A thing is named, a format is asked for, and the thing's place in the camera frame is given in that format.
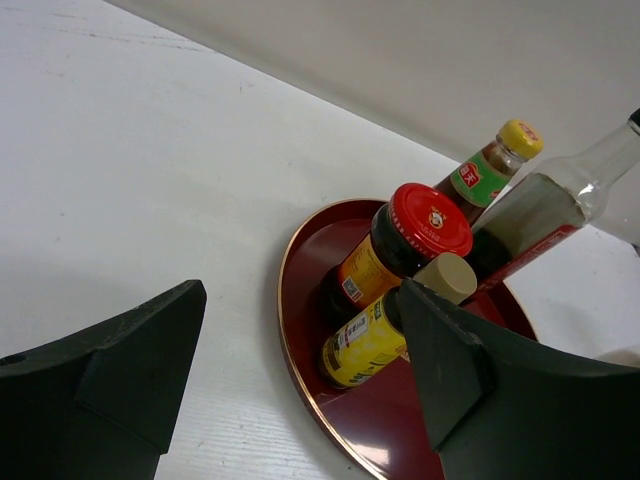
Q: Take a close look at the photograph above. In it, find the red lid chili sauce jar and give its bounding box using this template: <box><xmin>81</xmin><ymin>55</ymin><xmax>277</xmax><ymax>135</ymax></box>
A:
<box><xmin>317</xmin><ymin>183</ymin><xmax>473</xmax><ymax>327</ymax></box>

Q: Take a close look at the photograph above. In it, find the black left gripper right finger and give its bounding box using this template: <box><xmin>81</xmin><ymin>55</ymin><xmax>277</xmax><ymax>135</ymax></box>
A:
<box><xmin>399</xmin><ymin>280</ymin><xmax>639</xmax><ymax>479</ymax></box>

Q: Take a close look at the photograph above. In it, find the small yellow label bottle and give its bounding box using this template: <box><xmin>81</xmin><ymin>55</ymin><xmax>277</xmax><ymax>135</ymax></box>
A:
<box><xmin>318</xmin><ymin>252</ymin><xmax>479</xmax><ymax>391</ymax></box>

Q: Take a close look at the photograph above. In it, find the round red lacquer tray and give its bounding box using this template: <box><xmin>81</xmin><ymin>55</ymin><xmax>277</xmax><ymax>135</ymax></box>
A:
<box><xmin>277</xmin><ymin>198</ymin><xmax>539</xmax><ymax>480</ymax></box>

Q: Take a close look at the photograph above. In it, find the green label sauce bottle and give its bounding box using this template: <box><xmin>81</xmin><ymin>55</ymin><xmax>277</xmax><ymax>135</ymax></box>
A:
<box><xmin>434</xmin><ymin>119</ymin><xmax>544</xmax><ymax>225</ymax></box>

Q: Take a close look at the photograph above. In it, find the tall dark soy sauce bottle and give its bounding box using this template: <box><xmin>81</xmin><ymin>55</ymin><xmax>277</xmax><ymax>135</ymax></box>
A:
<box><xmin>466</xmin><ymin>111</ymin><xmax>639</xmax><ymax>293</ymax></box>

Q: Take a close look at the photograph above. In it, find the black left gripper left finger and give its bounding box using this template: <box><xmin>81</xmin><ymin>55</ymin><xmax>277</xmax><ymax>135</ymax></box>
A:
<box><xmin>1</xmin><ymin>280</ymin><xmax>207</xmax><ymax>479</ymax></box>

